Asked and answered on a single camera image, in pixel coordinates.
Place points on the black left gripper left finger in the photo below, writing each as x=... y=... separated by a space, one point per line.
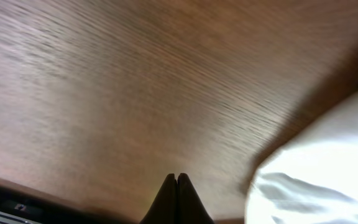
x=164 y=206

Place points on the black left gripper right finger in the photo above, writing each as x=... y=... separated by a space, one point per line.
x=190 y=209

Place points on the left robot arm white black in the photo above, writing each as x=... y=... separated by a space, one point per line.
x=18 y=207

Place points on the white printed t-shirt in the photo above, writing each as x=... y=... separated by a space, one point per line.
x=314 y=177

